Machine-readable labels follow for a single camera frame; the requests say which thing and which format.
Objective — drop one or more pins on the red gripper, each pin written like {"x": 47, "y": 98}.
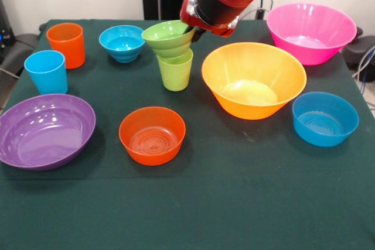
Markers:
{"x": 187, "y": 14}

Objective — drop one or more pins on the green stepped bowl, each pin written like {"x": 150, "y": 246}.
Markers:
{"x": 167, "y": 43}

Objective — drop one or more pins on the orange round bowl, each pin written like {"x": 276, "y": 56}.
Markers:
{"x": 152, "y": 144}

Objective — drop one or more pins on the green plastic cup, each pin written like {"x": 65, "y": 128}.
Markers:
{"x": 175, "y": 74}

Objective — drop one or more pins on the black power adapter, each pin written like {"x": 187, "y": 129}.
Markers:
{"x": 260, "y": 14}

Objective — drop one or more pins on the light blue stepped bowl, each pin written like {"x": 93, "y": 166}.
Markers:
{"x": 123, "y": 42}

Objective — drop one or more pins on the large yellow-orange bowl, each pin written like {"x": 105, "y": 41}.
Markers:
{"x": 252, "y": 71}

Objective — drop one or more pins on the large pink bowl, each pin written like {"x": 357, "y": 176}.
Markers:
{"x": 310, "y": 27}

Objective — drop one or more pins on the orange plastic cup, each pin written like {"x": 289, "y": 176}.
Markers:
{"x": 68, "y": 51}

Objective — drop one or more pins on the blue plastic cup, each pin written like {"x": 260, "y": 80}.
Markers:
{"x": 48, "y": 77}

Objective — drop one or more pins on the blue round bowl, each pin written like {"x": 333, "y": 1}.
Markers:
{"x": 325, "y": 127}

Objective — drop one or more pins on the black equipment base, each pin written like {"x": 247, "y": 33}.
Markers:
{"x": 361, "y": 49}

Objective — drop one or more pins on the dark green tablecloth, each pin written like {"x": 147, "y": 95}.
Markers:
{"x": 205, "y": 203}

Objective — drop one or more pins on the large purple bowl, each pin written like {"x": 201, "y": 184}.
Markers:
{"x": 44, "y": 133}

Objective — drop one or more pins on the black computer case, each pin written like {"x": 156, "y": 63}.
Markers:
{"x": 6, "y": 33}

